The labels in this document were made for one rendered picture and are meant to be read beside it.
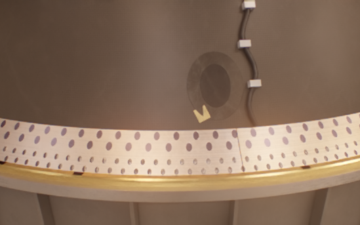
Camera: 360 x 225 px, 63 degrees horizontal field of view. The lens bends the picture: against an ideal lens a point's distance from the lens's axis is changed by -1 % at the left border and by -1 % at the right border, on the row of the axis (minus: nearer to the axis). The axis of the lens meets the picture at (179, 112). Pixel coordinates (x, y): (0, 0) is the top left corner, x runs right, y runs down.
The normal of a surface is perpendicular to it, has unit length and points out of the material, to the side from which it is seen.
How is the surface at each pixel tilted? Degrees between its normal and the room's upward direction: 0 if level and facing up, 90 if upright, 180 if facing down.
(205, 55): 62
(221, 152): 43
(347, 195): 90
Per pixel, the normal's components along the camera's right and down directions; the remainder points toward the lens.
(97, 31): -0.14, -0.09
